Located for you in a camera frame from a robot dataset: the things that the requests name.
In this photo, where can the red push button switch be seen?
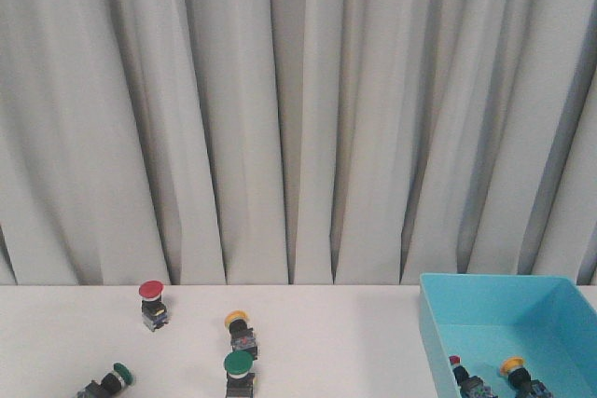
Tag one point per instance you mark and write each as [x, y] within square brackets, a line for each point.
[470, 386]

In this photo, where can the yellow push button switch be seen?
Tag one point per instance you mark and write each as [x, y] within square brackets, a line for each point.
[520, 379]

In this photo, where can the light blue plastic box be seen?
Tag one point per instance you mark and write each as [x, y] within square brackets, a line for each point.
[486, 319]

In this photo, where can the white pleated curtain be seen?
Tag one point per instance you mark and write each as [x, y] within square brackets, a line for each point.
[296, 141]

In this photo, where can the yellow push button on table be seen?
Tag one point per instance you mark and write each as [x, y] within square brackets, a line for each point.
[242, 336]

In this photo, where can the red push button on table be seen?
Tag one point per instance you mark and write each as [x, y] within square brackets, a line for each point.
[154, 312]

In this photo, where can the upright green push button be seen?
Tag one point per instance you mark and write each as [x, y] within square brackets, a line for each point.
[240, 378]

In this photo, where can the lying green push button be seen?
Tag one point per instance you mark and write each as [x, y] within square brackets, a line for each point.
[112, 384]

